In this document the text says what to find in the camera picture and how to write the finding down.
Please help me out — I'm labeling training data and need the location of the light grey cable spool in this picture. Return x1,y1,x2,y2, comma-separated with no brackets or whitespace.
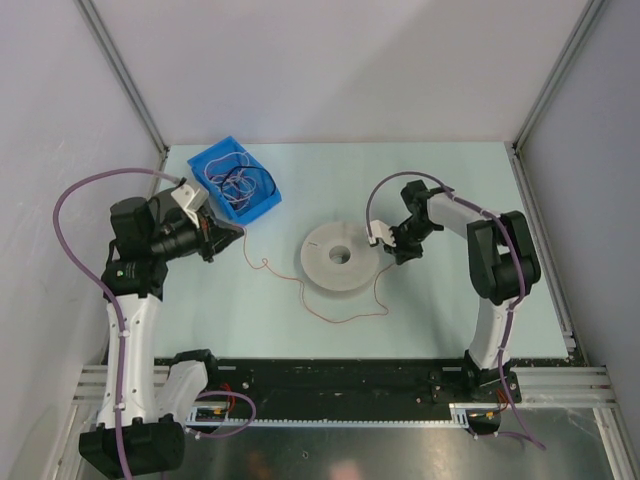
300,221,381,296

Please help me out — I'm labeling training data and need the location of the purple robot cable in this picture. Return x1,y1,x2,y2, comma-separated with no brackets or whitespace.
52,168,257,480
364,172,547,451

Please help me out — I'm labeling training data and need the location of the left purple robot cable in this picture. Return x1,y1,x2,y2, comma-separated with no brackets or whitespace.
52,168,257,480

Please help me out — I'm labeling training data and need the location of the grey slotted cable duct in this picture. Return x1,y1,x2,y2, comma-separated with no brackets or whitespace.
186,405,469,430

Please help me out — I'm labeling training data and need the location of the blue plastic bin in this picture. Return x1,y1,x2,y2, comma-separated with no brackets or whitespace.
187,136,282,226

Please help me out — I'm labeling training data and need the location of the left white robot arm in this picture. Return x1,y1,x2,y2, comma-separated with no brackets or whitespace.
79,185,243,479

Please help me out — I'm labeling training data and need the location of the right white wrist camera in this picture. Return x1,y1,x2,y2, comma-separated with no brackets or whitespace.
367,220,396,247

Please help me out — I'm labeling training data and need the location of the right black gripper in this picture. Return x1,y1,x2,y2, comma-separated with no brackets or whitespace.
384,219,439,264

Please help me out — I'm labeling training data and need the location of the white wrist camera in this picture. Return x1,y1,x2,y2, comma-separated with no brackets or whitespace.
170,182,208,227
367,220,396,247

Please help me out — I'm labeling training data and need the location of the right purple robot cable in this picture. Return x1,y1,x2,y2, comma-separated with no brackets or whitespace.
364,172,547,451

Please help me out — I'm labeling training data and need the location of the bundle of thin wires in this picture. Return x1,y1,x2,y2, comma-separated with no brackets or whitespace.
204,149,277,214

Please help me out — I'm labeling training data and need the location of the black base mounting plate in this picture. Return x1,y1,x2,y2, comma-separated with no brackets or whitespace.
152,355,521,421

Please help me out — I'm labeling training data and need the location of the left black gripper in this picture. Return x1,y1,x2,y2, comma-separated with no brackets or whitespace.
148,206,243,262

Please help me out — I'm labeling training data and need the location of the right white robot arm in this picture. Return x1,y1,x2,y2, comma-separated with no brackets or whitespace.
384,180,541,401

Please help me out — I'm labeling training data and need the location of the aluminium frame rail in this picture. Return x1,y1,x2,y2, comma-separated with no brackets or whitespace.
72,365,616,408

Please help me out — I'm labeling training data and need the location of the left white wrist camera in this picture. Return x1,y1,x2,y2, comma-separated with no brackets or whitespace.
170,182,208,227

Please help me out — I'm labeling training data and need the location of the thin red black wire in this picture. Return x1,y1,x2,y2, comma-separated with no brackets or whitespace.
242,225,396,325

